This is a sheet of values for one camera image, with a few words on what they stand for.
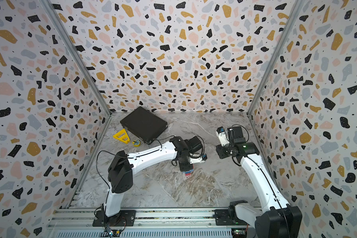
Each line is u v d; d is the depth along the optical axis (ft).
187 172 2.89
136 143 3.37
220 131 2.34
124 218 2.40
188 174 2.93
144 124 3.56
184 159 2.26
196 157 2.35
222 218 2.43
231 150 1.81
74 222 2.45
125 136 3.48
